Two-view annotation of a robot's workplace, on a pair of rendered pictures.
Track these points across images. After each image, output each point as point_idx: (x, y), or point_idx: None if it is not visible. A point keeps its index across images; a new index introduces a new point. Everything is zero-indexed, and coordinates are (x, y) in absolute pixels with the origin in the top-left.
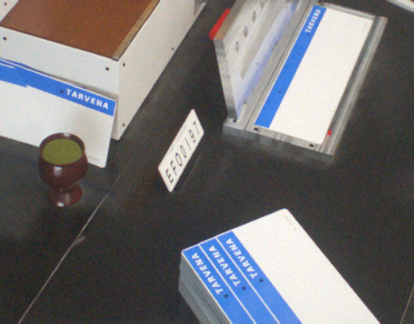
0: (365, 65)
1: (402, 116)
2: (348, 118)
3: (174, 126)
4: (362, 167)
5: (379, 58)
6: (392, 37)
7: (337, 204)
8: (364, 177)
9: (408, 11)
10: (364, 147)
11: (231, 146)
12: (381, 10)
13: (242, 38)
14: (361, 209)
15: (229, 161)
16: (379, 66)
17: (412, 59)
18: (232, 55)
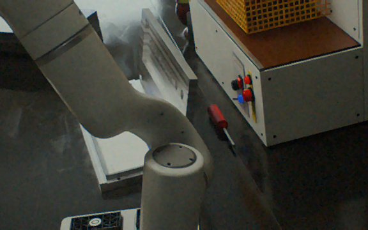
0: (89, 144)
1: (44, 144)
2: None
3: None
4: (51, 110)
5: (87, 168)
6: (90, 188)
7: (53, 91)
8: (46, 107)
9: None
10: (57, 118)
11: None
12: (116, 203)
13: (153, 49)
14: (38, 96)
15: (130, 76)
16: (83, 163)
17: (61, 181)
18: (142, 31)
